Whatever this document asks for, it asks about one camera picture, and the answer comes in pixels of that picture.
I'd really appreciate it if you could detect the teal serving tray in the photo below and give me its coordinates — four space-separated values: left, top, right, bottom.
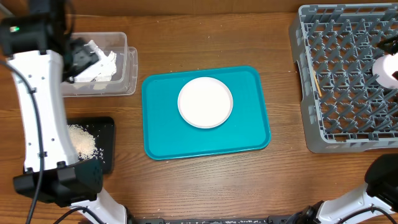
141 66 271 161

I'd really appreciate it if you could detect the clear plastic bin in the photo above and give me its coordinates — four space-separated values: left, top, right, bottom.
61 32 138 97

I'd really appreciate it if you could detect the pile of white rice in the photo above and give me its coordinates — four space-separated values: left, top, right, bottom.
68 124 103 160

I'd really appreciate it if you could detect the wooden chopstick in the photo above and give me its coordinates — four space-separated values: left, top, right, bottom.
313 72 322 98

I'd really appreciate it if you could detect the grey dishwasher rack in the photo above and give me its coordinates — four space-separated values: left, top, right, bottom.
289 3 397 153

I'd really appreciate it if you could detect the white napkin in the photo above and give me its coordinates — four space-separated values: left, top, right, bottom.
75 40 117 83

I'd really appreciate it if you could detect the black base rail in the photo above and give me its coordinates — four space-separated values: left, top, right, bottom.
133 215 290 224

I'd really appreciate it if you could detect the black plastic tray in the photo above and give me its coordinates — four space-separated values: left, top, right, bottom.
67 117 116 175

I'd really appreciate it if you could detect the white round plate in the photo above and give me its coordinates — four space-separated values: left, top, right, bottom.
177 77 233 129

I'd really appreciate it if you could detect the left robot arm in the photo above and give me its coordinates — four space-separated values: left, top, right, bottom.
1 1 134 223

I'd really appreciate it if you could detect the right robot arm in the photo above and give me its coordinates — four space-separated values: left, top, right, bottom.
290 34 397 223

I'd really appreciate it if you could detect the white shallow bowl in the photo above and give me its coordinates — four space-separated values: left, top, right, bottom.
372 54 397 89

